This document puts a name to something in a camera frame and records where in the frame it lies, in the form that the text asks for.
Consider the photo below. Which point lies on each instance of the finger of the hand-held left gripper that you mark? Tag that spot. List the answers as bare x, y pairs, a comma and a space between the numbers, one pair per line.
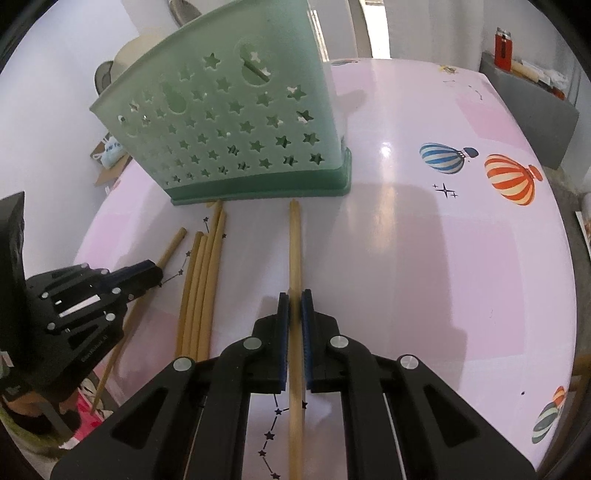
143, 271
138, 290

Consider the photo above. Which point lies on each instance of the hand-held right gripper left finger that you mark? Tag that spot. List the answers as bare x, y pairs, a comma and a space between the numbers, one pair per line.
282, 332

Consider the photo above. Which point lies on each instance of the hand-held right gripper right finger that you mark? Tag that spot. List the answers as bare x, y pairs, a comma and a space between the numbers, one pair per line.
307, 332

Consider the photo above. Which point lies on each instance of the bamboo chopstick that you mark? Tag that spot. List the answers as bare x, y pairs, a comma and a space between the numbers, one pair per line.
173, 249
295, 249

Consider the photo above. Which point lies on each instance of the green star-cutout utensil holder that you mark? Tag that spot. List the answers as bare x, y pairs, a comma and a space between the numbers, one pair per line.
231, 157

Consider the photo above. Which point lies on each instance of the pink plastic bag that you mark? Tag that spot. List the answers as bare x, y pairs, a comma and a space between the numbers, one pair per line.
92, 415

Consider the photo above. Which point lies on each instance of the green rimmed bucket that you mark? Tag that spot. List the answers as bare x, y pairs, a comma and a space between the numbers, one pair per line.
27, 443

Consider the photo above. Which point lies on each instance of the cardboard box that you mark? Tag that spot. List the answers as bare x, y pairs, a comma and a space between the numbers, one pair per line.
111, 173

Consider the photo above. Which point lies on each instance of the blue white mask pack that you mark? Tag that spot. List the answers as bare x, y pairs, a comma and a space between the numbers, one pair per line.
112, 152

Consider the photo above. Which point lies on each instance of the floral paper roll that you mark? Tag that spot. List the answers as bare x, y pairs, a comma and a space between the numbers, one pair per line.
585, 221

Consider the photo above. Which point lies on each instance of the white curtain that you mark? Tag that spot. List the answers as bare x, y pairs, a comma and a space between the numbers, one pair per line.
434, 27
337, 27

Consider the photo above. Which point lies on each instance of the grey cabinet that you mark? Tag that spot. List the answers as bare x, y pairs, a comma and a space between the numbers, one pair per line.
531, 120

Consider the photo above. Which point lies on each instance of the wooden stick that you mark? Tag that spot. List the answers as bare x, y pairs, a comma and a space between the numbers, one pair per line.
524, 70

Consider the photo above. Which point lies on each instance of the red bottle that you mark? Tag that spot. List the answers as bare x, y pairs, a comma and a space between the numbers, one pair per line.
503, 48

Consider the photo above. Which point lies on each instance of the white packet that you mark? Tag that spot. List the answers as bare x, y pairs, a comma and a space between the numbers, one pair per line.
551, 77

